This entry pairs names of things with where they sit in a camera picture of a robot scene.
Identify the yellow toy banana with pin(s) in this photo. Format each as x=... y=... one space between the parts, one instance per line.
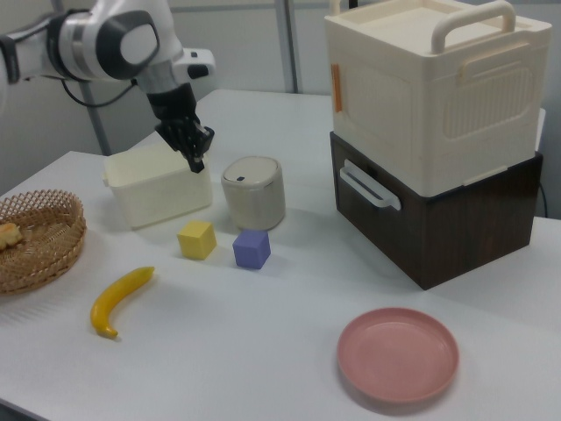
x=114 y=298

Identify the cream open plastic container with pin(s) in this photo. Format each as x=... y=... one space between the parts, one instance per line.
x=158 y=193

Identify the purple cube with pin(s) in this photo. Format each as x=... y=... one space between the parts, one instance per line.
x=250 y=251

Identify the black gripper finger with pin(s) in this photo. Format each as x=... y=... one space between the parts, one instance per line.
x=179 y=136
x=199 y=149

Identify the woven wicker basket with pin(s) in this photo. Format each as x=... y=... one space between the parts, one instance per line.
x=44 y=259

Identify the yellow cube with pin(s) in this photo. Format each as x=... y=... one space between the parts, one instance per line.
x=197 y=241

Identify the dark wood drawer cabinet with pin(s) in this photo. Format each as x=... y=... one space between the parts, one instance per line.
x=473 y=228

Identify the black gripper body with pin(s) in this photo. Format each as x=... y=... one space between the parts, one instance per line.
x=173 y=105

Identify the beige mini trash bin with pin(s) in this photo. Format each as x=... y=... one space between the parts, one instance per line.
x=254 y=197

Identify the pink plate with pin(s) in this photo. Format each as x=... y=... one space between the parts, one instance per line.
x=394 y=355

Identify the toy bread roll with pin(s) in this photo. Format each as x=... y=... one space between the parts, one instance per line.
x=9 y=234

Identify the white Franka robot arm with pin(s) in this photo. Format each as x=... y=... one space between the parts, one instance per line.
x=87 y=44

